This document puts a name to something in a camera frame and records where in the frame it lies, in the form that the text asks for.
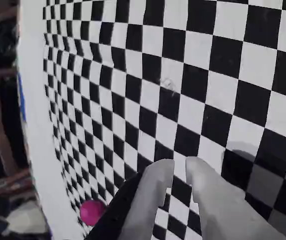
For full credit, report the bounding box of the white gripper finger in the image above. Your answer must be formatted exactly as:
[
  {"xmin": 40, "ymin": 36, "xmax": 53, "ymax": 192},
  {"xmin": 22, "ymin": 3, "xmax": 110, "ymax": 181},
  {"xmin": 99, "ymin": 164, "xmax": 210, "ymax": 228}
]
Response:
[
  {"xmin": 185, "ymin": 156, "xmax": 286, "ymax": 240},
  {"xmin": 86, "ymin": 159, "xmax": 175, "ymax": 240}
]

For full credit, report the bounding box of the pink faceted ball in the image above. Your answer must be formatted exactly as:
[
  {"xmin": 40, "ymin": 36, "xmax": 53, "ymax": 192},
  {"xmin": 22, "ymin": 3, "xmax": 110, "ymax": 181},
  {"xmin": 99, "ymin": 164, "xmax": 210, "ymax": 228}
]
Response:
[{"xmin": 79, "ymin": 199, "xmax": 107, "ymax": 227}]

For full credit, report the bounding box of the black white checkerboard cloth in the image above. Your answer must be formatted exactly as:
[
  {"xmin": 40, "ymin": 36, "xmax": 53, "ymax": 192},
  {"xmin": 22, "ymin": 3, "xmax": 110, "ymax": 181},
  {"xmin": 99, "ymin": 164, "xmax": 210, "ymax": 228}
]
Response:
[{"xmin": 16, "ymin": 0, "xmax": 286, "ymax": 240}]

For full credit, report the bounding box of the blue tape piece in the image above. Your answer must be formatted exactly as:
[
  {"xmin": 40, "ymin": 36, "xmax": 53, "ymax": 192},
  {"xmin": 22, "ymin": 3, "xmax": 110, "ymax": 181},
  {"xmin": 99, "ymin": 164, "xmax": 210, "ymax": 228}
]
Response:
[{"xmin": 17, "ymin": 72, "xmax": 28, "ymax": 123}]

